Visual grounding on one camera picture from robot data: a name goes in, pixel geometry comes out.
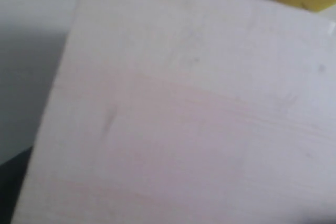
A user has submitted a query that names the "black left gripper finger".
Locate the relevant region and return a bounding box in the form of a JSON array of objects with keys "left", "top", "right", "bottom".
[{"left": 0, "top": 147, "right": 33, "bottom": 224}]

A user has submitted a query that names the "large plain wooden cube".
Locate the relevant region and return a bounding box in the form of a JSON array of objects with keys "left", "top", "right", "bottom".
[{"left": 12, "top": 0, "right": 335, "bottom": 223}]

